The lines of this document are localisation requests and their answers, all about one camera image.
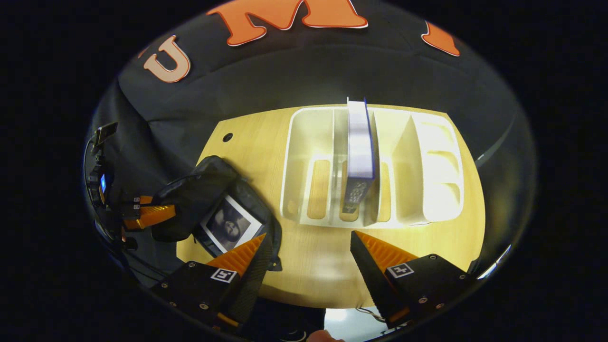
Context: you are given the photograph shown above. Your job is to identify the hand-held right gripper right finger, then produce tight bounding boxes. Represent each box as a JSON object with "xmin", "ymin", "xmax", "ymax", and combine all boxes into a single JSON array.
[{"xmin": 350, "ymin": 230, "xmax": 476, "ymax": 330}]

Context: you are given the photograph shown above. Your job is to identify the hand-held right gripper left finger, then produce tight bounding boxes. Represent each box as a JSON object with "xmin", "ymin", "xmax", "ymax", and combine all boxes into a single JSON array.
[{"xmin": 151, "ymin": 233, "xmax": 275, "ymax": 334}]

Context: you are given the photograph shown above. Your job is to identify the black schoolbag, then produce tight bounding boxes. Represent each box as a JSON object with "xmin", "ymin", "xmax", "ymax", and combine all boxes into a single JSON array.
[{"xmin": 151, "ymin": 155, "xmax": 284, "ymax": 272}]

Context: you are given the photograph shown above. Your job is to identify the portrait cover book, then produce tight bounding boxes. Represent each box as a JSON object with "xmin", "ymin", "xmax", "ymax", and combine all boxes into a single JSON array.
[{"xmin": 199, "ymin": 194, "xmax": 264, "ymax": 255}]

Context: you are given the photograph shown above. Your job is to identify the white plastic bookshelf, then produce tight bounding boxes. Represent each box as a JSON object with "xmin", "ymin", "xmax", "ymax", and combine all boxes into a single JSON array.
[{"xmin": 280, "ymin": 106, "xmax": 465, "ymax": 229}]

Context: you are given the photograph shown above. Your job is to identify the dark blue spine book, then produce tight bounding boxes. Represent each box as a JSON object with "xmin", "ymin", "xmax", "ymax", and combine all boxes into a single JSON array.
[{"xmin": 342, "ymin": 97, "xmax": 377, "ymax": 215}]

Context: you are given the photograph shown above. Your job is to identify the loose floor cables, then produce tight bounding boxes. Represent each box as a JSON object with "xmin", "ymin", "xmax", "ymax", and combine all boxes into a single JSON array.
[{"xmin": 355, "ymin": 307, "xmax": 386, "ymax": 324}]

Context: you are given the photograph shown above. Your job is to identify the black cable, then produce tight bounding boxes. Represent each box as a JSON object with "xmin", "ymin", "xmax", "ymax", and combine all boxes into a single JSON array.
[{"xmin": 474, "ymin": 113, "xmax": 519, "ymax": 166}]

